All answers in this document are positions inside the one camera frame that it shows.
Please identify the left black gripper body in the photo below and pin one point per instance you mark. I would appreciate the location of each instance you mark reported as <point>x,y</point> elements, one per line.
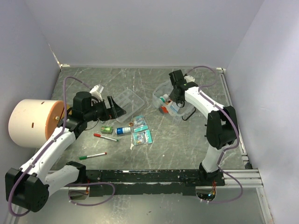
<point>99,110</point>

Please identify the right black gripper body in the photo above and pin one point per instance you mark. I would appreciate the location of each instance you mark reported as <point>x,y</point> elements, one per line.
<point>172,95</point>

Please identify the white blue gauze packet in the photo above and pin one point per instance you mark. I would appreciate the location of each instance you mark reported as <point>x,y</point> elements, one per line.
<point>172,108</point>

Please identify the white green dropper bottle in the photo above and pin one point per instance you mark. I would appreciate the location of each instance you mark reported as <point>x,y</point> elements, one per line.
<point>164,98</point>

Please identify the clear plastic storage box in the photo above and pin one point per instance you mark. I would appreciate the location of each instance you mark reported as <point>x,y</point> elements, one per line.
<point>184,113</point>

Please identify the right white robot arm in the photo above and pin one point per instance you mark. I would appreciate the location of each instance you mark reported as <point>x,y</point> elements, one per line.
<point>222,131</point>

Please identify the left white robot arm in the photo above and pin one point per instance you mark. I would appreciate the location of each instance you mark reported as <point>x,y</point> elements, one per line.
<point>31,185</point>

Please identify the white blue medicine bottle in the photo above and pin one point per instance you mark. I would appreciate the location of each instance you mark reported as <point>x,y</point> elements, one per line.
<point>122,130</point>

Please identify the clear divided organizer tray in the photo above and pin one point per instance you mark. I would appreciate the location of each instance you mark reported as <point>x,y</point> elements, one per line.
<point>130,102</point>

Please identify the red cross grey disc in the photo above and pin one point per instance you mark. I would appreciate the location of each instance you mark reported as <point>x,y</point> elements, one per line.
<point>163,110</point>

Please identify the green battery pack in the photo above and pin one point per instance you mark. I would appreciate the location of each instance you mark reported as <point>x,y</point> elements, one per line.
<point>106,129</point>

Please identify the red cap marker pen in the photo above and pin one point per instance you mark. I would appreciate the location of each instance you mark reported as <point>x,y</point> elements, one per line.
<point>105,137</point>

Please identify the teal blister pack upper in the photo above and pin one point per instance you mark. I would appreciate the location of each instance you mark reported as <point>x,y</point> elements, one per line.
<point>139,124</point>

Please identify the teal blister pack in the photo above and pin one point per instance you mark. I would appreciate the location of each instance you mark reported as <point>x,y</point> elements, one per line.
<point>139,124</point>
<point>142,138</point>

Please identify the teal blister pack lower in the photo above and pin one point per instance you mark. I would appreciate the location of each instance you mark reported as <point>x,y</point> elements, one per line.
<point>142,138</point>

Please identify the green cap marker pen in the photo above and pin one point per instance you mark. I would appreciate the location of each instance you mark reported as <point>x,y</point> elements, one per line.
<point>92,156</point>

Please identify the white cylinder drum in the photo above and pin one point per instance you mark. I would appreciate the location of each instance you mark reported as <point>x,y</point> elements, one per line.
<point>33,121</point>

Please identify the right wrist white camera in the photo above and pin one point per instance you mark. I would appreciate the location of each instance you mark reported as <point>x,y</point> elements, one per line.
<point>189,78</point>

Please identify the wrist white camera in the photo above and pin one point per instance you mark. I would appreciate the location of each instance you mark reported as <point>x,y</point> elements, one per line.
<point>189,78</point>
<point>96,91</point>

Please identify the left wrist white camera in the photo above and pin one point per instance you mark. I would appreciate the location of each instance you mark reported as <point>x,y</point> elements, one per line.
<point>96,91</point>

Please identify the black mounting base rail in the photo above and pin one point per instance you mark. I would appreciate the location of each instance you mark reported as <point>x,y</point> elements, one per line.
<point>100,188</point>

